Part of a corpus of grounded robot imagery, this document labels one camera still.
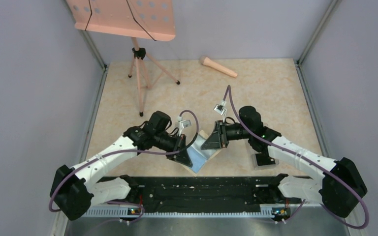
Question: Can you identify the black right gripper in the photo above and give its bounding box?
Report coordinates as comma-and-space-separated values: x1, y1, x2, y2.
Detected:
201, 119, 252, 149

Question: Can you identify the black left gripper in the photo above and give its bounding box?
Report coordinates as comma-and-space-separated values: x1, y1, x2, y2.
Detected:
154, 131, 192, 166

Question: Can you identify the beige leather card holder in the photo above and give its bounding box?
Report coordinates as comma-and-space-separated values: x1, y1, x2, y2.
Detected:
183, 129, 223, 177

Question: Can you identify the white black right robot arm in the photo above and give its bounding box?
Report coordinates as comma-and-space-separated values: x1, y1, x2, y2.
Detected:
201, 106, 367, 218

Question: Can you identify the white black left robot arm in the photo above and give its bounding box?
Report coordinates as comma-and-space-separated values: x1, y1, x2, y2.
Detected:
48, 111, 196, 220

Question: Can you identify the pink microphone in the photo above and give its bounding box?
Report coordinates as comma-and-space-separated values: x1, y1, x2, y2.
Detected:
199, 56, 238, 78

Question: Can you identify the pink music stand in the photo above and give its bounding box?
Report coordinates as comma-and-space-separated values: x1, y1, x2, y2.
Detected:
66, 0, 181, 116

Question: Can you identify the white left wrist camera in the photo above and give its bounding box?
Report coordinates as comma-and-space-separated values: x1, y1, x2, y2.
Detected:
175, 116, 191, 135

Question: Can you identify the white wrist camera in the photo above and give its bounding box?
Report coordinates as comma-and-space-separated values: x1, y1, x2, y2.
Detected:
214, 100, 227, 121
175, 116, 191, 135

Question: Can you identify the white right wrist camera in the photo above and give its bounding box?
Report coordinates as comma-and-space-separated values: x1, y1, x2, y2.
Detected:
214, 100, 227, 121

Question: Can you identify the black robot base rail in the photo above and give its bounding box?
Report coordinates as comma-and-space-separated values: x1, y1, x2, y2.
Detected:
121, 175, 286, 213

